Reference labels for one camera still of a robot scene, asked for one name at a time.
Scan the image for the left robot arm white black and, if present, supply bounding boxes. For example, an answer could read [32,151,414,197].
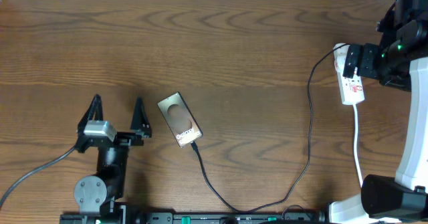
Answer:
[60,94,152,224]

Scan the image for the black USB charging cable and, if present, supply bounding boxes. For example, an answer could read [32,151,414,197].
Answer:
[189,43,350,214]

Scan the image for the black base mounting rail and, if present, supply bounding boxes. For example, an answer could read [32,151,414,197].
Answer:
[59,205,329,224]

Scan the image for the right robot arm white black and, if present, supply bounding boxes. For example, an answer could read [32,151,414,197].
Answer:
[326,0,427,223]

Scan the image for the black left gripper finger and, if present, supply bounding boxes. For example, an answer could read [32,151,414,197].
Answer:
[130,97,152,138]
[77,94,104,134]

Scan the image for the white power strip red switches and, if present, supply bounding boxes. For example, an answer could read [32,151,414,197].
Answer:
[334,43,365,106]

